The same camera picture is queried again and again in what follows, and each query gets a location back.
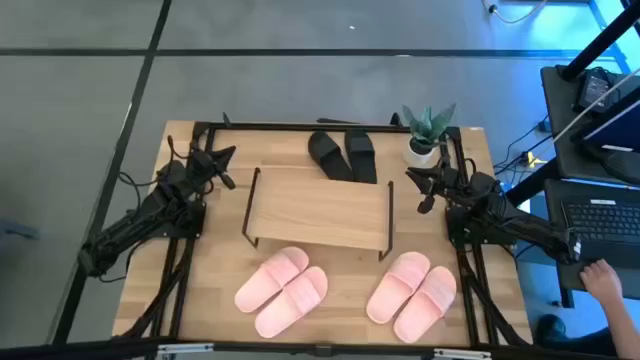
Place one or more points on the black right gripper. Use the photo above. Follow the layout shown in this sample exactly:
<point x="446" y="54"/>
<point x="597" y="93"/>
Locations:
<point x="454" y="184"/>

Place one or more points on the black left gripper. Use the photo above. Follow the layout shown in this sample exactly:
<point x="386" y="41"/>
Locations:
<point x="200" y="170"/>

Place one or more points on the black slide sandal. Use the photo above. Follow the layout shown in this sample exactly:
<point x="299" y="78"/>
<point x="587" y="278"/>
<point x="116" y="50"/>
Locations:
<point x="361" y="155"/>
<point x="327" y="155"/>

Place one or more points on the pink slide sandal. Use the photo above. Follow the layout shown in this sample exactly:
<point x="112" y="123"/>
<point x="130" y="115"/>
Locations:
<point x="270" y="280"/>
<point x="292" y="302"/>
<point x="425" y="305"/>
<point x="397" y="287"/>

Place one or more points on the wooden shelf with black legs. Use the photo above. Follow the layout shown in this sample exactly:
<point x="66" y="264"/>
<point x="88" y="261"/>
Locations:
<point x="320" y="210"/>

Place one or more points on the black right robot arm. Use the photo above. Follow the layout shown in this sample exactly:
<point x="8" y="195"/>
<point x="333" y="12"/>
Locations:
<point x="525" y="225"/>

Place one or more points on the person's forearm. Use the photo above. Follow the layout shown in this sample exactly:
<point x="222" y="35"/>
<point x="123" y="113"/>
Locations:
<point x="625" y="330"/>

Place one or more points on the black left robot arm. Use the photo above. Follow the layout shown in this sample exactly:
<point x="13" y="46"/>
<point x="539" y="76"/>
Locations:
<point x="150" y="210"/>

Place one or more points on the green plant in white pot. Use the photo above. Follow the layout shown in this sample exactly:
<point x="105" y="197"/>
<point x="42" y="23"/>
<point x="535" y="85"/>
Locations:
<point x="420" y="155"/>

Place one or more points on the short black pole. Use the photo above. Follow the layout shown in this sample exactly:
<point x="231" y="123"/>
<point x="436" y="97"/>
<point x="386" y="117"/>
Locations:
<point x="530" y="185"/>

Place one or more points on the yellow plug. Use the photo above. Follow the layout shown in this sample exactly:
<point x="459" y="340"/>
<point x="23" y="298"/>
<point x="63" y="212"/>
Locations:
<point x="534" y="161"/>

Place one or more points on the black desk with laptop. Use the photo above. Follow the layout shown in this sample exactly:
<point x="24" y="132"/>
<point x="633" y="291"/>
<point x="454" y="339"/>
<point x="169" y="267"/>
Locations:
<point x="551" y="192"/>

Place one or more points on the black desk with monitor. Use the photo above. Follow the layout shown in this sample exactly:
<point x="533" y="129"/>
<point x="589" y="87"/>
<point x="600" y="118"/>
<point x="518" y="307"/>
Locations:
<point x="560" y="150"/>

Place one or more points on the black laptop keyboard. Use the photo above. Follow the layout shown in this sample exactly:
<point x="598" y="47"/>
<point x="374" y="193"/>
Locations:
<point x="605" y="225"/>

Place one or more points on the person's leg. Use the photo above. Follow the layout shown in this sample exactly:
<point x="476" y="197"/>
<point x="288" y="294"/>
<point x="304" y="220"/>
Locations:
<point x="550" y="330"/>

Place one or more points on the black power adapter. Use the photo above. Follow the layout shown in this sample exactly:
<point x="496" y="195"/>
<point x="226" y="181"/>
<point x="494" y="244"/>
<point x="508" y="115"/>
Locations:
<point x="594" y="91"/>

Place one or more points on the person's hand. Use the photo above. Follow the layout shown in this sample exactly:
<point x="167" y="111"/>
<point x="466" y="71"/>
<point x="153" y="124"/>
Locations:
<point x="600" y="282"/>

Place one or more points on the black monitor with stand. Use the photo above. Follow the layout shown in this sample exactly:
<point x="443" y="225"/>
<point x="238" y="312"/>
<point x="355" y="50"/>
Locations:
<point x="620" y="130"/>

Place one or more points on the long black pole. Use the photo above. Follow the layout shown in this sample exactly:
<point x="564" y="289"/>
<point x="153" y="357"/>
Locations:
<point x="600" y="45"/>

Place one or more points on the black crossbar with silver brackets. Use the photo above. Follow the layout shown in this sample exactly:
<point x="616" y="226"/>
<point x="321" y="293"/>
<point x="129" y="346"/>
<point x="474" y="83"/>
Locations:
<point x="75" y="350"/>

